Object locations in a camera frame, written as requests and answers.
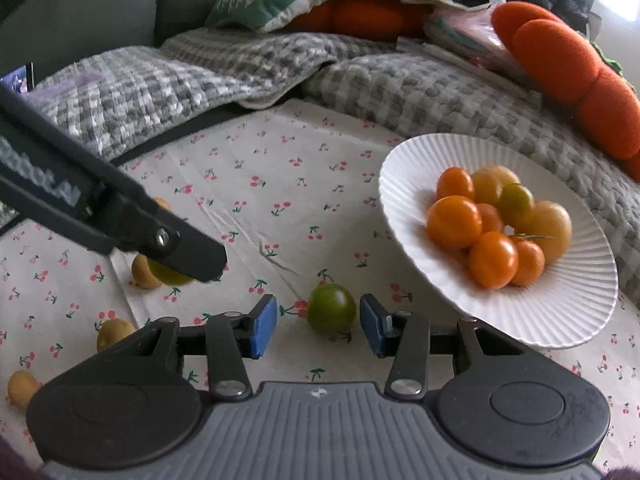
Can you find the white ribbed plate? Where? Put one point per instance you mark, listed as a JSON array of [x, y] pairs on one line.
[[525, 310]]

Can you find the green orange tomato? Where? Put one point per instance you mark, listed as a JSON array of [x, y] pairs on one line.
[[516, 200]]

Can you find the tan longan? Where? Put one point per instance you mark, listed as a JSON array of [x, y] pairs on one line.
[[22, 387], [114, 332], [162, 205], [144, 271]]

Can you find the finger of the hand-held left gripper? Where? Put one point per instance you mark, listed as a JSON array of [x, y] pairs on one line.
[[190, 255]]

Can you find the small orange tomato with stem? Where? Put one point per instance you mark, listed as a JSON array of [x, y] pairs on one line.
[[531, 261]]

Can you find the small dark screen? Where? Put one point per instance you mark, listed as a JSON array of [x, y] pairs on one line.
[[20, 80]]

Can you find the grey sofa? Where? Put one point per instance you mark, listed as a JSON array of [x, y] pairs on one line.
[[100, 5]]

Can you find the cherry print cloth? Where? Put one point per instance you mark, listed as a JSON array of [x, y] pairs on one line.
[[300, 185]]

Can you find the grey checked blanket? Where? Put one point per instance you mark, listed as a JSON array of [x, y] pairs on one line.
[[150, 85], [425, 95]]

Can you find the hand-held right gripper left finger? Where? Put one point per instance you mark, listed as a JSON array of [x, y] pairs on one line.
[[265, 325]]

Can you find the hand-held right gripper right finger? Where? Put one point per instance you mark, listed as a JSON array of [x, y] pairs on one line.
[[370, 322]]

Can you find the orange plush cushion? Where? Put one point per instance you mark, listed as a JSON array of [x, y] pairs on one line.
[[565, 55], [360, 15]]

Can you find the folded pastel cloth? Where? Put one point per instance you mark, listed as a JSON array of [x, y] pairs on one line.
[[465, 35]]

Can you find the yellow round fruit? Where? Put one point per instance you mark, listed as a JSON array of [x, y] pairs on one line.
[[552, 230], [487, 185]]

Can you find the large orange tomato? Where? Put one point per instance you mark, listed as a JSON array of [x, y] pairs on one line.
[[492, 259], [453, 221]]

